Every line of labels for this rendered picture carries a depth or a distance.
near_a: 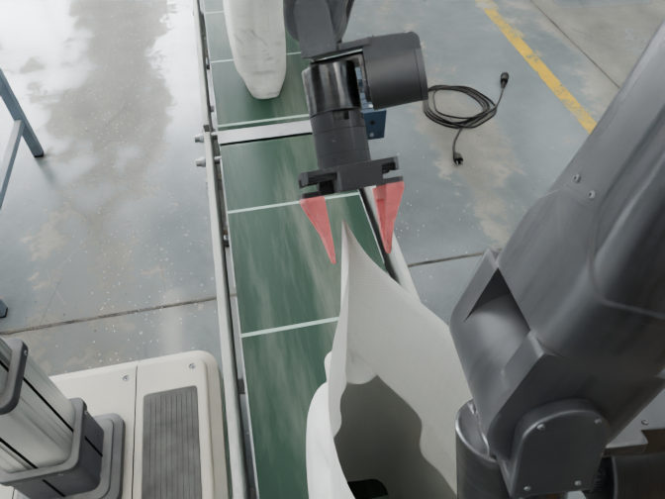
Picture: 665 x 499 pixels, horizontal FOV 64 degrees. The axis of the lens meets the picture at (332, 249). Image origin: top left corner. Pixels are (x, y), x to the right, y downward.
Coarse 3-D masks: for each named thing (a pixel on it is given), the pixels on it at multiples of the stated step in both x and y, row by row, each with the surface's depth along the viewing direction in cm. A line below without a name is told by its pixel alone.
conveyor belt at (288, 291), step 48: (240, 144) 173; (288, 144) 173; (240, 192) 158; (288, 192) 158; (240, 240) 145; (288, 240) 145; (336, 240) 145; (240, 288) 135; (288, 288) 135; (336, 288) 135; (288, 336) 125; (288, 384) 117; (288, 432) 110; (288, 480) 104
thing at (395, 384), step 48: (384, 288) 55; (336, 336) 50; (384, 336) 60; (432, 336) 52; (336, 384) 58; (384, 384) 79; (432, 384) 57; (336, 432) 63; (384, 432) 92; (432, 432) 63; (336, 480) 46; (384, 480) 103; (432, 480) 75
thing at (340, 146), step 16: (352, 112) 54; (320, 128) 54; (336, 128) 54; (352, 128) 54; (320, 144) 55; (336, 144) 54; (352, 144) 54; (320, 160) 55; (336, 160) 54; (352, 160) 54; (368, 160) 55; (384, 160) 54; (304, 176) 53; (320, 176) 54
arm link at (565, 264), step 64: (640, 64) 18; (640, 128) 17; (576, 192) 19; (640, 192) 17; (512, 256) 22; (576, 256) 18; (640, 256) 17; (448, 320) 27; (512, 320) 23; (576, 320) 18; (640, 320) 18; (512, 384) 20; (576, 384) 20; (640, 384) 20
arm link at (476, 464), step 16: (464, 416) 28; (464, 432) 27; (480, 432) 27; (464, 448) 27; (480, 448) 26; (464, 464) 27; (480, 464) 26; (496, 464) 25; (464, 480) 27; (480, 480) 26; (496, 480) 26; (464, 496) 28; (480, 496) 27; (496, 496) 26; (528, 496) 25; (544, 496) 25; (560, 496) 26
